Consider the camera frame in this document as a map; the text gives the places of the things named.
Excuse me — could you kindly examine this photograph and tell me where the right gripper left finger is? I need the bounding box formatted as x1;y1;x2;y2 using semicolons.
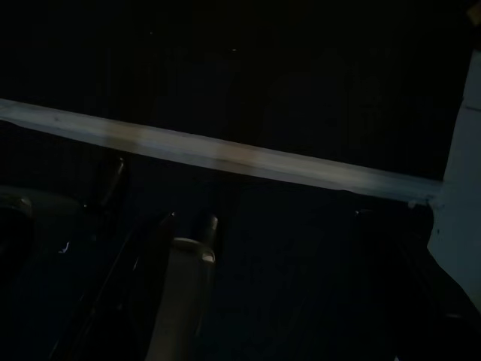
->
48;213;180;361

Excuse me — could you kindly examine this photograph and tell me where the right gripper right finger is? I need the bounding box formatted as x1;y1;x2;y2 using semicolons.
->
354;209;481;361

